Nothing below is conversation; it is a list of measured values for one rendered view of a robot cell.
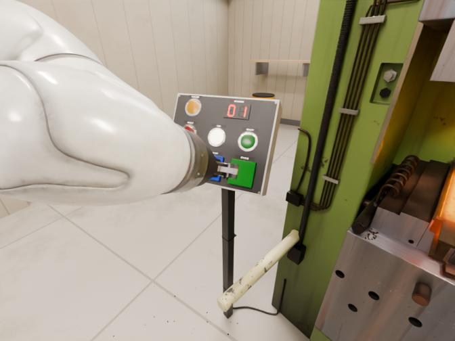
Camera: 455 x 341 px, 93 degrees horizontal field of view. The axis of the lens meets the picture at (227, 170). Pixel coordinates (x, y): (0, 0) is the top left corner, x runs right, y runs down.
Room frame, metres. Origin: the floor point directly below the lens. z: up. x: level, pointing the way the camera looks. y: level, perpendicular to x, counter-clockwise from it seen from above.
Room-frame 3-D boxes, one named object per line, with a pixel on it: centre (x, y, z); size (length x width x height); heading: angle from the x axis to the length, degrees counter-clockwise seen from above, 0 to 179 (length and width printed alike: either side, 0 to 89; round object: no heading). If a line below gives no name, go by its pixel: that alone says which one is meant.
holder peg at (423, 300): (0.28, -0.41, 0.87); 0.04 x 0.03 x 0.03; 133
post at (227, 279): (0.71, 0.00, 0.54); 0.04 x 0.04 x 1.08; 43
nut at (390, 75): (0.61, -0.42, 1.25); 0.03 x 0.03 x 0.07; 43
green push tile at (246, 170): (0.56, -0.04, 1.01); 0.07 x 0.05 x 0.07; 68
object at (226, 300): (0.55, -0.14, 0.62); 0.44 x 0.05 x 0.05; 133
